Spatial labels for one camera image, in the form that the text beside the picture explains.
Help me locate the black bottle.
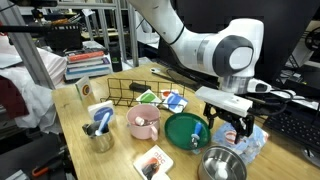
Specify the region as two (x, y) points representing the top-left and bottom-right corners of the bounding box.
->
(109, 42), (122, 72)

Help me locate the marshmallow pack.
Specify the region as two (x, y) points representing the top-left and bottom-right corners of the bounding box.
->
(212, 123), (269, 165)

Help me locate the blue circle board book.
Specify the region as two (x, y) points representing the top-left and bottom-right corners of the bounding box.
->
(87, 100), (115, 122)

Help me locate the blue handled scoop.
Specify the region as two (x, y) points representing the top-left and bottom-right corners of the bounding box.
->
(95, 112), (110, 136)

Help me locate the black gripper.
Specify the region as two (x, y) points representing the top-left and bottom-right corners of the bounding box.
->
(203, 103), (254, 144)

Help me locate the black keyboard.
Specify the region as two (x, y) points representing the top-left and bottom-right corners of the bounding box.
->
(264, 110), (320, 152)

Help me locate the blue handled utensil on plate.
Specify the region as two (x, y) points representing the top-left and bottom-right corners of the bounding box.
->
(190, 122), (202, 149)

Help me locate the birds board book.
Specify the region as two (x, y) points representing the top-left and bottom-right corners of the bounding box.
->
(160, 89), (178, 100)

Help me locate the abc board book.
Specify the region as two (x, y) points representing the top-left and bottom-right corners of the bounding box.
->
(133, 145), (174, 180)

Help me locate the steel cup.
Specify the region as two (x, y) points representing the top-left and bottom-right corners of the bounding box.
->
(82, 122), (114, 153)

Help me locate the black wire rack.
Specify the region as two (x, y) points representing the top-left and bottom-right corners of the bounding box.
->
(100, 78), (185, 109)

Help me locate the white cloth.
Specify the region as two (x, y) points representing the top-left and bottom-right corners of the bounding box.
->
(0, 48), (66, 134)

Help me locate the steel bowl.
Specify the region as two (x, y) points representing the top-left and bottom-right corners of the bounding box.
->
(197, 145), (247, 180)

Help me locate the blue cover board book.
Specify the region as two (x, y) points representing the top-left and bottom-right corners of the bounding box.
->
(163, 92), (188, 113)

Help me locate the stack of books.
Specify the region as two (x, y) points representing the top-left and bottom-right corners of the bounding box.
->
(64, 50), (113, 80)

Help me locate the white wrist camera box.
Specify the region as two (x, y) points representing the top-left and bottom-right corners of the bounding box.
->
(195, 86), (253, 117)

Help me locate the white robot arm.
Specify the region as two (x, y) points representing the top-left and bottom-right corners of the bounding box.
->
(127, 0), (271, 138)

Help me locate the green cover board book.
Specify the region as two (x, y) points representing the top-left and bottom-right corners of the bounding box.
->
(136, 89), (161, 106)

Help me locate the green plate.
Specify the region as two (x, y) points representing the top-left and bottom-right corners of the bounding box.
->
(164, 113), (211, 150)

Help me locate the pink mug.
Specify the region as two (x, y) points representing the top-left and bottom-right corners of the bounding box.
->
(126, 104), (160, 141)

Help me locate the black monitor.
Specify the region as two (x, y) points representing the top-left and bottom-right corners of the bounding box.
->
(157, 0), (320, 111)

